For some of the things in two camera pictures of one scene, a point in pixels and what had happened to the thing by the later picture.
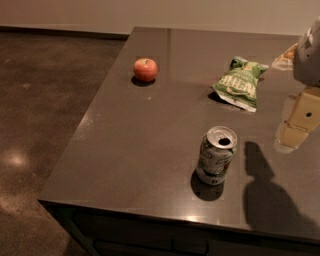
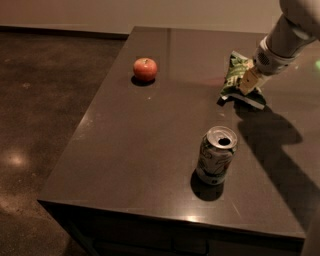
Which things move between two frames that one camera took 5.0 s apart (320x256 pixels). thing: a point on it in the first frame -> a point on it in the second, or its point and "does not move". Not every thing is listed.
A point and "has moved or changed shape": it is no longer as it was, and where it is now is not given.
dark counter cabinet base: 102,232 does not move
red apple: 145,70 does not move
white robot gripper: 308,61 -> 267,64
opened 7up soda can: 218,149 does not move
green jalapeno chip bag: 238,85 has moved or changed shape
